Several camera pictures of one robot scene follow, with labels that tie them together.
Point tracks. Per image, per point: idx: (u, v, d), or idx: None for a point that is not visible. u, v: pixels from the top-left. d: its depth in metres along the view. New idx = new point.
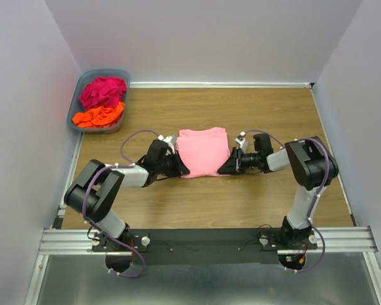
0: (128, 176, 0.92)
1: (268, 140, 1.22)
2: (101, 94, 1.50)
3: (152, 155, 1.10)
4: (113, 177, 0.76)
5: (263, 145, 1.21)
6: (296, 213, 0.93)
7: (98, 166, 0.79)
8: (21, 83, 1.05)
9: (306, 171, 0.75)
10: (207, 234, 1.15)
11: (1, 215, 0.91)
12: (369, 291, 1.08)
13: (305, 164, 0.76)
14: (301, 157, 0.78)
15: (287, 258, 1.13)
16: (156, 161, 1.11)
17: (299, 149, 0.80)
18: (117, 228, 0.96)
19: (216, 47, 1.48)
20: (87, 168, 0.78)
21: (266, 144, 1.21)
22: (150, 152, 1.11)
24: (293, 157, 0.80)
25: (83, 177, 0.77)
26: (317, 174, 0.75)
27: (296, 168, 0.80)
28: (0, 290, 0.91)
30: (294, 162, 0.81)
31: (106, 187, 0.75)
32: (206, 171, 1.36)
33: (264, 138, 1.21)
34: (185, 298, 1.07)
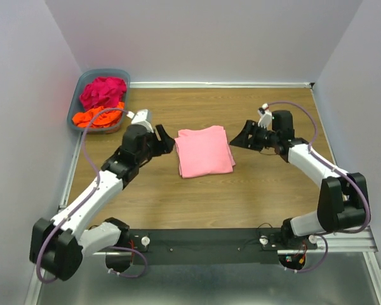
0: (94, 207, 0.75)
1: (290, 119, 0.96)
2: (101, 94, 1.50)
3: (127, 147, 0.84)
4: (63, 242, 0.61)
5: (284, 126, 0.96)
6: (302, 227, 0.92)
7: (46, 227, 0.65)
8: (21, 83, 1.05)
9: (336, 223, 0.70)
10: (207, 234, 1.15)
11: (1, 215, 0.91)
12: (369, 290, 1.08)
13: (338, 215, 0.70)
14: (336, 206, 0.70)
15: (287, 258, 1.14)
16: (134, 152, 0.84)
17: (336, 196, 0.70)
18: (113, 237, 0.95)
19: (216, 46, 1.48)
20: (34, 232, 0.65)
21: (287, 124, 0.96)
22: (124, 142, 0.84)
24: (326, 200, 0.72)
25: (33, 242, 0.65)
26: (345, 225, 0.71)
27: (325, 210, 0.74)
28: (0, 291, 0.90)
30: (325, 203, 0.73)
31: (60, 254, 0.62)
32: (206, 171, 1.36)
33: (287, 117, 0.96)
34: (185, 298, 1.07)
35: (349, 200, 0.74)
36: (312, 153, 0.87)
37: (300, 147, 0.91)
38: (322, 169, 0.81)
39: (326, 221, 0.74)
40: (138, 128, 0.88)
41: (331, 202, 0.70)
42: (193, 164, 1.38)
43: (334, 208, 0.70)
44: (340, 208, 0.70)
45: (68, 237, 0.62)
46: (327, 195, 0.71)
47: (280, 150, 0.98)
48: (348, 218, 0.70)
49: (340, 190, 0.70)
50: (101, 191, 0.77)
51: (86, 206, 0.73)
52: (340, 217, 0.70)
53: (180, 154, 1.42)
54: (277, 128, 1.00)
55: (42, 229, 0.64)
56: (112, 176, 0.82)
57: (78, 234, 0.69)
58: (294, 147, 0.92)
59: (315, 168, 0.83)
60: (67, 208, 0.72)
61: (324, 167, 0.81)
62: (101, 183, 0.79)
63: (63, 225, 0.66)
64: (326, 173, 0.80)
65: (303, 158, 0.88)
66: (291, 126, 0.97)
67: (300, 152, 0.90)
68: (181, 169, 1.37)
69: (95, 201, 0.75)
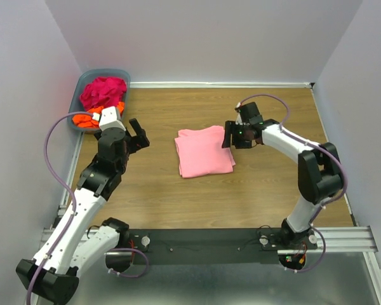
0: (76, 236, 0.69)
1: (254, 107, 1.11)
2: (101, 94, 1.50)
3: (105, 155, 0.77)
4: (49, 283, 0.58)
5: (251, 114, 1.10)
6: (298, 221, 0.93)
7: (28, 269, 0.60)
8: (21, 83, 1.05)
9: (316, 191, 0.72)
10: (207, 234, 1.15)
11: (0, 215, 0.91)
12: (368, 291, 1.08)
13: (315, 183, 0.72)
14: (315, 176, 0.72)
15: (287, 258, 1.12)
16: (113, 161, 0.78)
17: (314, 165, 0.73)
18: (112, 242, 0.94)
19: (216, 47, 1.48)
20: (19, 276, 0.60)
21: (253, 112, 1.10)
22: (101, 150, 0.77)
24: (303, 171, 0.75)
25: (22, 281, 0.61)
26: (324, 192, 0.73)
27: (305, 182, 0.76)
28: (0, 291, 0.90)
30: (303, 175, 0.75)
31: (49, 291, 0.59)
32: (207, 171, 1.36)
33: (251, 106, 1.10)
34: (185, 298, 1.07)
35: (326, 169, 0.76)
36: (283, 132, 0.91)
37: (273, 128, 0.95)
38: (294, 145, 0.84)
39: (308, 193, 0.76)
40: (115, 132, 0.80)
41: (308, 171, 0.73)
42: (193, 164, 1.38)
43: (311, 177, 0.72)
44: (317, 177, 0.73)
45: (53, 277, 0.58)
46: (303, 165, 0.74)
47: (254, 135, 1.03)
48: (326, 185, 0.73)
49: (315, 159, 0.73)
50: (80, 216, 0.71)
51: (66, 237, 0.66)
52: (319, 185, 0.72)
53: (180, 153, 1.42)
54: (246, 117, 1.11)
55: (25, 272, 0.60)
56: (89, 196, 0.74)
57: (65, 267, 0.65)
58: (267, 129, 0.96)
59: (290, 145, 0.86)
60: (47, 242, 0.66)
61: (296, 142, 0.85)
62: (79, 206, 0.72)
63: (45, 265, 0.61)
64: (299, 147, 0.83)
65: (277, 138, 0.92)
66: (257, 113, 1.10)
67: (273, 132, 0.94)
68: (181, 169, 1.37)
69: (75, 230, 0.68)
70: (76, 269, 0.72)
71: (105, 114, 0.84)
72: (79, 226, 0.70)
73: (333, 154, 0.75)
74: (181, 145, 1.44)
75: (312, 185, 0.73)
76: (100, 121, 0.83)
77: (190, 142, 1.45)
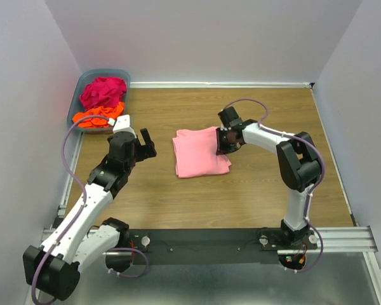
0: (84, 227, 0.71)
1: (233, 110, 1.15)
2: (101, 94, 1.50)
3: (115, 154, 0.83)
4: (56, 269, 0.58)
5: (230, 117, 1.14)
6: (294, 217, 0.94)
7: (36, 254, 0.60)
8: (20, 82, 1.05)
9: (298, 178, 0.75)
10: (207, 234, 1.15)
11: (0, 215, 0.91)
12: (368, 291, 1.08)
13: (295, 170, 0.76)
14: (293, 163, 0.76)
15: (287, 258, 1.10)
16: (122, 160, 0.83)
17: (291, 153, 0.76)
18: (111, 242, 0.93)
19: (217, 46, 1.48)
20: (25, 262, 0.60)
21: (233, 115, 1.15)
22: (112, 150, 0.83)
24: (283, 161, 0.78)
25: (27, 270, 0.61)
26: (305, 178, 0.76)
27: (286, 171, 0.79)
28: None
30: (283, 164, 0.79)
31: (56, 281, 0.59)
32: (204, 171, 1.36)
33: (228, 110, 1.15)
34: (185, 298, 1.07)
35: (304, 157, 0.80)
36: (261, 128, 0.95)
37: (251, 126, 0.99)
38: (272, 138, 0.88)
39: (291, 182, 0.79)
40: (125, 135, 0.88)
41: (286, 159, 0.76)
42: (193, 164, 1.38)
43: (290, 165, 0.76)
44: (296, 164, 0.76)
45: (61, 263, 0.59)
46: (282, 155, 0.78)
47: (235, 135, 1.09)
48: (306, 171, 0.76)
49: (291, 148, 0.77)
50: (90, 208, 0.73)
51: (75, 227, 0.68)
52: (298, 172, 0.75)
53: (178, 154, 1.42)
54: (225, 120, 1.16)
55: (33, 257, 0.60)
56: (100, 190, 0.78)
57: (70, 257, 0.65)
58: (245, 128, 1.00)
59: (268, 138, 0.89)
60: (56, 230, 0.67)
61: (274, 135, 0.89)
62: (89, 198, 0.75)
63: (53, 251, 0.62)
64: (276, 139, 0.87)
65: (255, 135, 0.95)
66: (237, 115, 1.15)
67: (251, 130, 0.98)
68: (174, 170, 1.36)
69: (84, 220, 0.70)
70: (78, 264, 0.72)
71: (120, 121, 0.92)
72: (89, 218, 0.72)
73: (308, 141, 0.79)
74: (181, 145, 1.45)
75: (291, 173, 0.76)
76: (115, 126, 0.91)
77: (188, 142, 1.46)
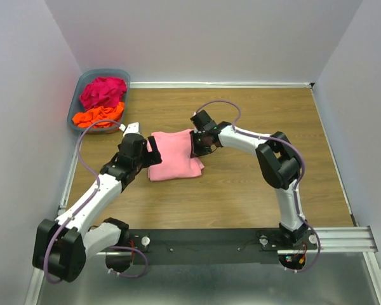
0: (95, 209, 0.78)
1: (206, 114, 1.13)
2: (101, 94, 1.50)
3: (126, 151, 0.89)
4: (70, 239, 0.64)
5: (203, 120, 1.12)
6: (287, 216, 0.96)
7: (51, 226, 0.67)
8: (21, 82, 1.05)
9: (280, 178, 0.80)
10: (207, 234, 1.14)
11: (0, 215, 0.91)
12: (369, 291, 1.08)
13: (277, 170, 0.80)
14: (274, 164, 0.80)
15: (287, 258, 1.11)
16: (131, 157, 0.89)
17: (270, 155, 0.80)
18: (112, 239, 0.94)
19: (216, 46, 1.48)
20: (40, 232, 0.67)
21: (206, 119, 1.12)
22: (122, 147, 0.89)
24: (263, 162, 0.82)
25: (39, 244, 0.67)
26: (286, 176, 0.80)
27: (267, 171, 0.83)
28: None
30: (264, 166, 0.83)
31: (66, 253, 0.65)
32: (177, 174, 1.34)
33: (202, 114, 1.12)
34: (185, 298, 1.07)
35: (282, 155, 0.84)
36: (237, 131, 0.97)
37: (227, 130, 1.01)
38: (250, 140, 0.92)
39: (274, 181, 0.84)
40: (136, 134, 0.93)
41: (267, 161, 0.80)
42: (193, 164, 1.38)
43: (271, 166, 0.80)
44: (277, 164, 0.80)
45: (74, 236, 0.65)
46: (261, 156, 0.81)
47: (213, 139, 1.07)
48: (286, 170, 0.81)
49: (270, 149, 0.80)
50: (103, 192, 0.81)
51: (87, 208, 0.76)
52: (280, 172, 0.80)
53: None
54: (200, 124, 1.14)
55: (47, 229, 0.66)
56: (112, 180, 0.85)
57: (82, 232, 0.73)
58: (220, 133, 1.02)
59: (246, 142, 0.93)
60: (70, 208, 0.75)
61: (251, 138, 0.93)
62: (102, 185, 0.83)
63: (68, 225, 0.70)
64: (254, 142, 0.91)
65: (233, 138, 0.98)
66: (209, 119, 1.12)
67: (227, 135, 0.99)
68: (160, 175, 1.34)
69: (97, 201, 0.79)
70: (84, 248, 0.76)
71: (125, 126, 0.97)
72: (101, 201, 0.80)
73: (284, 140, 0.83)
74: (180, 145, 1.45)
75: (273, 173, 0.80)
76: (125, 130, 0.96)
77: (162, 143, 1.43)
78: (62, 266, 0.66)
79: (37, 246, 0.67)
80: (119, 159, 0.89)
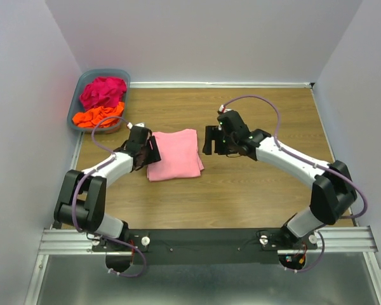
0: (112, 172, 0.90)
1: (238, 117, 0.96)
2: (101, 94, 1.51)
3: (134, 138, 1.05)
4: (96, 182, 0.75)
5: (236, 126, 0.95)
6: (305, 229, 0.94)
7: (78, 174, 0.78)
8: (21, 83, 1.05)
9: (335, 216, 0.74)
10: (207, 234, 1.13)
11: (0, 215, 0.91)
12: (369, 291, 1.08)
13: (334, 208, 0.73)
14: (333, 202, 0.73)
15: (287, 258, 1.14)
16: (139, 143, 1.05)
17: (331, 192, 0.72)
18: (117, 227, 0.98)
19: (216, 46, 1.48)
20: (68, 178, 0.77)
21: (237, 123, 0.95)
22: (132, 135, 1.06)
24: (319, 197, 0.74)
25: (65, 192, 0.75)
26: (340, 213, 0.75)
27: (318, 205, 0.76)
28: (0, 290, 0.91)
30: (317, 200, 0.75)
31: (91, 196, 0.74)
32: (174, 174, 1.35)
33: (233, 116, 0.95)
34: (185, 299, 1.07)
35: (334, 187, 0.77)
36: (282, 150, 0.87)
37: (268, 145, 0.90)
38: (302, 167, 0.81)
39: (323, 216, 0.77)
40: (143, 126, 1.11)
41: (326, 199, 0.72)
42: (192, 163, 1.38)
43: (329, 204, 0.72)
44: (334, 202, 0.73)
45: (100, 180, 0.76)
46: (319, 193, 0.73)
47: (246, 150, 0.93)
48: (341, 206, 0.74)
49: (331, 185, 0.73)
50: (119, 160, 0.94)
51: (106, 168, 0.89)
52: (336, 210, 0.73)
53: None
54: (231, 131, 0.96)
55: (75, 177, 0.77)
56: (126, 154, 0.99)
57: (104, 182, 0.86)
58: (260, 147, 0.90)
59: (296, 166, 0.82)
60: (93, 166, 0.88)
61: (303, 163, 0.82)
62: (118, 155, 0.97)
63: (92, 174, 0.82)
64: (309, 171, 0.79)
65: (277, 157, 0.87)
66: (242, 122, 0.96)
67: (270, 151, 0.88)
68: (160, 176, 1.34)
69: (116, 166, 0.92)
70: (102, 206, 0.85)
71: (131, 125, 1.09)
72: (118, 165, 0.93)
73: (342, 173, 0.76)
74: (179, 145, 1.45)
75: (329, 210, 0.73)
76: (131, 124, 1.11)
77: (160, 144, 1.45)
78: (86, 212, 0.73)
79: (63, 194, 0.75)
80: (127, 144, 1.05)
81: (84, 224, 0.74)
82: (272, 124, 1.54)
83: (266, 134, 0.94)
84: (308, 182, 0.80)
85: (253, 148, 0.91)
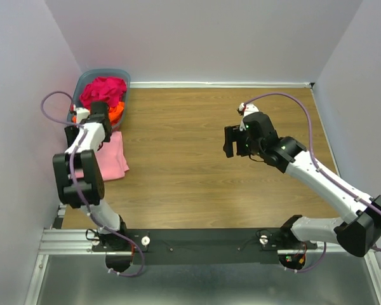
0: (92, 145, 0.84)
1: (268, 121, 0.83)
2: (100, 94, 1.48)
3: (97, 110, 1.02)
4: (86, 155, 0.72)
5: (265, 131, 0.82)
6: (312, 239, 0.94)
7: (63, 157, 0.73)
8: (21, 84, 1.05)
9: (366, 253, 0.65)
10: (207, 234, 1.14)
11: (1, 215, 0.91)
12: (369, 291, 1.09)
13: (368, 246, 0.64)
14: (368, 241, 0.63)
15: (287, 258, 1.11)
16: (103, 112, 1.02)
17: (370, 229, 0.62)
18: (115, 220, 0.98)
19: (216, 46, 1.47)
20: (56, 164, 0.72)
21: (267, 129, 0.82)
22: (93, 107, 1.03)
24: (354, 234, 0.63)
25: (60, 176, 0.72)
26: (370, 248, 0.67)
27: (350, 239, 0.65)
28: (0, 290, 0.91)
30: (350, 235, 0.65)
31: (88, 171, 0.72)
32: (110, 174, 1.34)
33: (263, 120, 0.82)
34: (185, 298, 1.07)
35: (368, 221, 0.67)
36: (321, 171, 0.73)
37: (303, 163, 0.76)
38: (342, 197, 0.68)
39: (349, 249, 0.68)
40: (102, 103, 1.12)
41: (363, 238, 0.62)
42: (113, 166, 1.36)
43: (366, 242, 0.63)
44: (369, 239, 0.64)
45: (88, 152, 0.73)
46: (359, 232, 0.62)
47: (275, 161, 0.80)
48: (373, 241, 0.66)
49: (371, 223, 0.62)
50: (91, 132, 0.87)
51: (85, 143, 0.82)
52: (368, 248, 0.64)
53: None
54: (258, 137, 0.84)
55: (63, 160, 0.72)
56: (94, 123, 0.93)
57: None
58: (295, 162, 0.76)
59: (332, 193, 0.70)
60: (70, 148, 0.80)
61: (342, 192, 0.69)
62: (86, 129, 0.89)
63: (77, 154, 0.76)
64: (350, 204, 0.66)
65: (314, 180, 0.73)
66: (272, 128, 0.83)
67: (305, 169, 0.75)
68: None
69: (91, 136, 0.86)
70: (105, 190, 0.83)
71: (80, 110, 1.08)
72: (93, 136, 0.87)
73: None
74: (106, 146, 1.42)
75: (363, 249, 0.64)
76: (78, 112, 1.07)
77: None
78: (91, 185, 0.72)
79: (59, 179, 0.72)
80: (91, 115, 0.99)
81: (91, 197, 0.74)
82: (307, 129, 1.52)
83: (300, 146, 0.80)
84: (345, 215, 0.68)
85: (286, 162, 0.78)
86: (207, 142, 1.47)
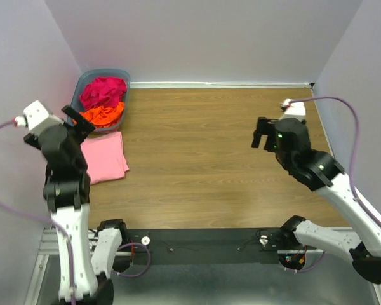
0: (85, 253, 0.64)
1: (305, 133, 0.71)
2: (101, 94, 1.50)
3: (58, 162, 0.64)
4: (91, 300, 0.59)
5: (301, 145, 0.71)
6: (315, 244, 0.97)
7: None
8: (21, 84, 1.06)
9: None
10: (207, 234, 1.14)
11: (1, 214, 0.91)
12: (369, 291, 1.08)
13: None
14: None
15: (287, 258, 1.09)
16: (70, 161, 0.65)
17: None
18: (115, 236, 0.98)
19: (216, 46, 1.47)
20: None
21: (303, 142, 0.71)
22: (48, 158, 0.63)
24: None
25: None
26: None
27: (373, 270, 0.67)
28: None
30: (375, 268, 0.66)
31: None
32: (110, 173, 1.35)
33: (300, 132, 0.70)
34: (185, 298, 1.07)
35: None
36: (359, 202, 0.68)
37: (341, 188, 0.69)
38: (378, 234, 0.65)
39: (365, 275, 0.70)
40: (55, 132, 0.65)
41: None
42: (113, 165, 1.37)
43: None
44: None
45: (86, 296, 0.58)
46: None
47: (310, 180, 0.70)
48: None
49: None
50: (75, 236, 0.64)
51: (77, 261, 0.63)
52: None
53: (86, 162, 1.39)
54: (291, 149, 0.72)
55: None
56: (72, 210, 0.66)
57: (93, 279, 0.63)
58: (333, 187, 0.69)
59: (367, 229, 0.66)
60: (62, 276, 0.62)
61: (378, 228, 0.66)
62: (67, 227, 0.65)
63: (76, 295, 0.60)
64: None
65: (350, 211, 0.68)
66: (307, 141, 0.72)
67: (343, 196, 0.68)
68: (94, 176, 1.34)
69: (79, 248, 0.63)
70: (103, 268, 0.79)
71: (31, 112, 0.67)
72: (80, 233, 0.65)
73: None
74: (107, 146, 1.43)
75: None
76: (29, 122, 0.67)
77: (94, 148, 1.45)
78: None
79: None
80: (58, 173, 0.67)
81: None
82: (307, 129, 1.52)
83: (339, 167, 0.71)
84: (374, 249, 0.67)
85: (321, 184, 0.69)
86: (207, 142, 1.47)
